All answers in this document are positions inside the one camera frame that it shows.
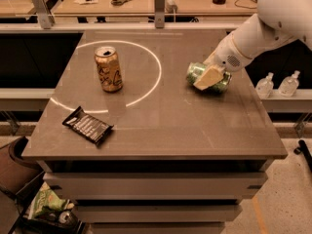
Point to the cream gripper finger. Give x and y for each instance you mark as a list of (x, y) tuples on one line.
[(212, 75), (210, 60)]

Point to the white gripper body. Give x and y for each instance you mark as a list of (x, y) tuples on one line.
[(226, 58)]

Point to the green soda can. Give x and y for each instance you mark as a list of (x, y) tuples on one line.
[(196, 69)]

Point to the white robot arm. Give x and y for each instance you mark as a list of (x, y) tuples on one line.
[(275, 24)]

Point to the orange soda can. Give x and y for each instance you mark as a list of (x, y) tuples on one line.
[(108, 69)]

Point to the clear sanitizer bottle left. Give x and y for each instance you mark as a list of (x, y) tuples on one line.
[(265, 86)]

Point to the clear sanitizer bottle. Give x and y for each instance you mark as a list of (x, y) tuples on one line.
[(265, 86), (289, 85)]

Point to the white power strip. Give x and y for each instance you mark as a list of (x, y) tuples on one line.
[(171, 6)]

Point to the clear sanitizer bottle right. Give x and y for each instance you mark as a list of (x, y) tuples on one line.
[(289, 85)]

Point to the scissors on back desk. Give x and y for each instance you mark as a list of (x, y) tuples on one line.
[(119, 2)]

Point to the black snack bar wrapper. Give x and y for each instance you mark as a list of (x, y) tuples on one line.
[(87, 126)]

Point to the grey drawer cabinet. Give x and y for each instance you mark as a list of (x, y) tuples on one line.
[(156, 193)]

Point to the green chip bag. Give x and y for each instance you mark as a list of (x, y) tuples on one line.
[(46, 201)]

